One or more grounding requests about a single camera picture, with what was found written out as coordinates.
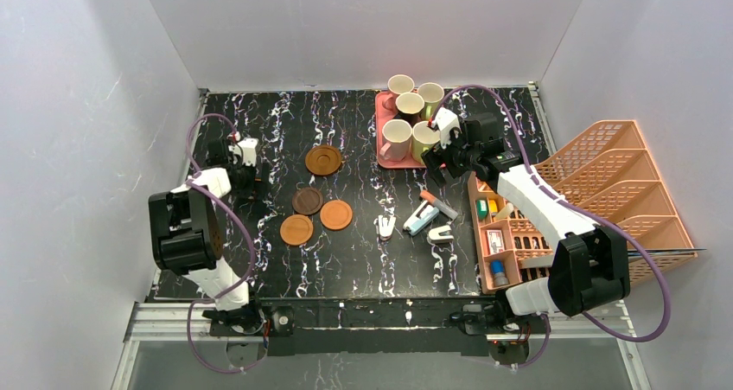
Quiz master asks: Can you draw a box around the dark brown coaster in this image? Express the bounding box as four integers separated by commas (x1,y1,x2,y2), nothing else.
291,187,323,215

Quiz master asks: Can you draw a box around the brown saucer coaster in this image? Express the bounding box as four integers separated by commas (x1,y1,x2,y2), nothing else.
305,144,342,176

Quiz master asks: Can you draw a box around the pink tray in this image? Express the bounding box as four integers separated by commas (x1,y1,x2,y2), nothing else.
375,92,425,169

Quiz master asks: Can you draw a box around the light orange coaster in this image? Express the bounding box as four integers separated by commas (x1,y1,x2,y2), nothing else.
320,200,353,231

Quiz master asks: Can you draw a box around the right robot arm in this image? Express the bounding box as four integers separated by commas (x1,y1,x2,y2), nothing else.
422,108,630,319

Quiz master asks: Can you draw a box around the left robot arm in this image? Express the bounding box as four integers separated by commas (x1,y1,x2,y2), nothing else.
148,133,269,335

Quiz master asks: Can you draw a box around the orange wooden coaster front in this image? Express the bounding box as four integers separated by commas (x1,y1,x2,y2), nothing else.
279,214,314,246

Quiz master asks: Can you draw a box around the green mug front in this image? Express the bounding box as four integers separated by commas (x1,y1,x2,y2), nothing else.
411,120,440,165

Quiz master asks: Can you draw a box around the green mug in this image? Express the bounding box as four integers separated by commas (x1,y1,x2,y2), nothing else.
417,82,445,120
411,120,440,165

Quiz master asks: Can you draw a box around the green eraser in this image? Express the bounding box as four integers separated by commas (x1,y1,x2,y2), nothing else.
475,199,489,220

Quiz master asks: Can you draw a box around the orange grey marker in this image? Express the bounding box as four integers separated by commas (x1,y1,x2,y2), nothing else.
420,190,459,221

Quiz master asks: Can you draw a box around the green mug rear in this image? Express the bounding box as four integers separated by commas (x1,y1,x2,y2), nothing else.
417,82,445,120

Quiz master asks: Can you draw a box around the dark brown mug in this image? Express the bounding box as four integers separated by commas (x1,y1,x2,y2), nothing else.
395,92,425,125

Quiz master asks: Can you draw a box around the pink mug front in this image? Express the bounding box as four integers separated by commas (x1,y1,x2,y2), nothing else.
379,119,412,161

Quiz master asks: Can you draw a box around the pink mug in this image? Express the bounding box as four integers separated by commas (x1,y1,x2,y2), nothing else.
379,119,412,161
382,74,415,112

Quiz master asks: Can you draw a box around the blue white stapler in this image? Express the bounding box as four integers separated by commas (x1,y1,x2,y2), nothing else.
403,200,440,236

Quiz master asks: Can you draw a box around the white red card box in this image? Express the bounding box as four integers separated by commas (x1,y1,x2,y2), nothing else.
486,229,506,255

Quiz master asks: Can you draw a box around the white stapler right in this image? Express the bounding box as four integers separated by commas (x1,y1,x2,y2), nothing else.
427,224,455,246

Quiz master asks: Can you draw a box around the pink mug rear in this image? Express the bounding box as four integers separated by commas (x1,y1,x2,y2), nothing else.
382,74,415,112

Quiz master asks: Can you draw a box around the small white stapler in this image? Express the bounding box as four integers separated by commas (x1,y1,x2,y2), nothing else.
376,214,396,241

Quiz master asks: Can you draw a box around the blue stamp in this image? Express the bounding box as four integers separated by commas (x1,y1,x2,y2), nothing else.
489,259,510,288

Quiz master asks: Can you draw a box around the orange file organizer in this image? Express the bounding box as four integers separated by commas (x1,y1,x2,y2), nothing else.
467,120,698,294

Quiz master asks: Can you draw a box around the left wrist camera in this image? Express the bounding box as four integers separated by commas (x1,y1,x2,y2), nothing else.
233,137,260,167

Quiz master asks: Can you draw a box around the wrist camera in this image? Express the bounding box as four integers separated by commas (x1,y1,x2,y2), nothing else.
429,107,461,148
233,137,260,167

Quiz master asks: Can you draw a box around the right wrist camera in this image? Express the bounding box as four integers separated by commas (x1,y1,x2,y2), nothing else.
429,107,461,148

